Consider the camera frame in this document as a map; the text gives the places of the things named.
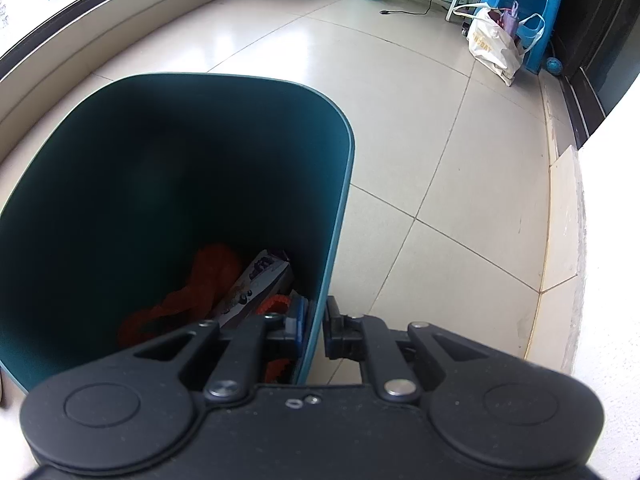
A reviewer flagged white purple printed packet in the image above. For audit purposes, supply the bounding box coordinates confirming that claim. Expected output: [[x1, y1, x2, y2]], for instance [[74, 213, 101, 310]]
[[212, 250, 295, 331]]

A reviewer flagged dark sliding door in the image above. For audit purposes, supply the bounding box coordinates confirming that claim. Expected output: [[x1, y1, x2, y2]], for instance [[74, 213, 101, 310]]
[[542, 0, 640, 151]]

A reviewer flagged white tote bag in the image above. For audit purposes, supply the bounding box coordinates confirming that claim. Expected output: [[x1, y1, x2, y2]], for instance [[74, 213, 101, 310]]
[[452, 2, 546, 87]]

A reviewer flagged small purple bag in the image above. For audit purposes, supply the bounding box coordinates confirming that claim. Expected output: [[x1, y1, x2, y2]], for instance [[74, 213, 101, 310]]
[[492, 1, 523, 36]]

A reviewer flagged dark window frame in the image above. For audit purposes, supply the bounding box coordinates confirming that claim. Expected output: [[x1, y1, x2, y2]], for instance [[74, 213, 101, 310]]
[[0, 0, 171, 78]]

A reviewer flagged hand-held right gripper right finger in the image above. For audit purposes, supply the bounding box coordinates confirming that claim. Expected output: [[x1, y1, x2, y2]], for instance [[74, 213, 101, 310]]
[[324, 296, 506, 403]]

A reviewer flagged red plastic bag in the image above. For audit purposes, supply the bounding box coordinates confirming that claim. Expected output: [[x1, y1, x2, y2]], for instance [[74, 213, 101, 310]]
[[117, 244, 246, 348]]

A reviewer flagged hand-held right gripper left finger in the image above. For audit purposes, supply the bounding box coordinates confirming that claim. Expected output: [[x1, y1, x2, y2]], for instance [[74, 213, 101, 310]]
[[117, 295, 310, 403]]

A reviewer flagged teal plastic bin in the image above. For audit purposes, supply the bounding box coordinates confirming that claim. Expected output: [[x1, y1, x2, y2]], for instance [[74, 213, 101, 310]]
[[0, 72, 356, 396]]

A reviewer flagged blue plastic stool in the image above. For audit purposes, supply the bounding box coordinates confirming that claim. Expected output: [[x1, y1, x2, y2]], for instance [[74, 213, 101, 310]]
[[477, 0, 568, 75]]

